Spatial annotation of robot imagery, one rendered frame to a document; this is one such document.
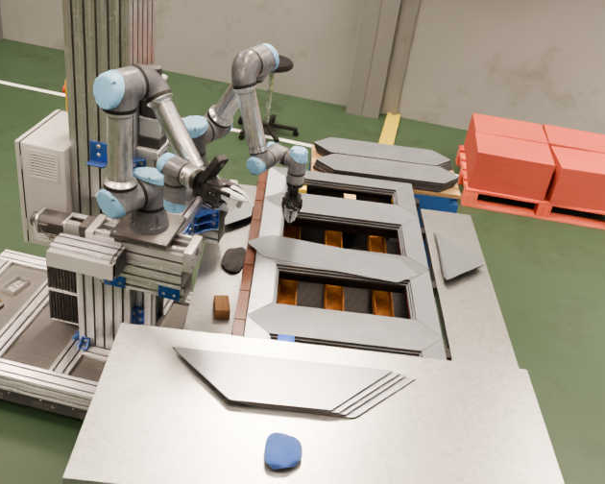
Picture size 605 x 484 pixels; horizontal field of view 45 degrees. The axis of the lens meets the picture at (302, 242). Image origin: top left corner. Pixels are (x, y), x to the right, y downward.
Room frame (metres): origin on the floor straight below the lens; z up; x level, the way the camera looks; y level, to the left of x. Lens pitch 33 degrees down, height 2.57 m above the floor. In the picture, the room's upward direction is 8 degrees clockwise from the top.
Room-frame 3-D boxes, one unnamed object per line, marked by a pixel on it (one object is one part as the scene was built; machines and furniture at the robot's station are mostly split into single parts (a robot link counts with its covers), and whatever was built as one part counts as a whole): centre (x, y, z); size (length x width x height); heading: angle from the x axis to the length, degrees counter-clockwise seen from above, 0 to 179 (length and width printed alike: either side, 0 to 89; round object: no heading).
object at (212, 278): (2.78, 0.34, 0.66); 1.30 x 0.20 x 0.03; 3
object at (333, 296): (2.60, -0.16, 0.70); 1.66 x 0.08 x 0.05; 3
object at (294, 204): (2.74, 0.07, 1.04); 0.09 x 0.08 x 0.12; 3
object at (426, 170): (3.64, -0.38, 0.82); 0.80 x 0.40 x 0.06; 93
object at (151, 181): (2.35, 0.60, 1.20); 0.13 x 0.12 x 0.14; 147
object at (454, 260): (2.88, -0.73, 0.77); 0.45 x 0.20 x 0.04; 3
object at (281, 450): (1.33, -0.03, 1.06); 0.12 x 0.10 x 0.03; 5
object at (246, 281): (2.59, 0.21, 0.80); 1.62 x 0.04 x 0.06; 3
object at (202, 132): (2.85, 0.53, 1.20); 0.13 x 0.12 x 0.14; 152
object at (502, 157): (5.20, -1.74, 0.22); 1.26 x 0.90 x 0.43; 82
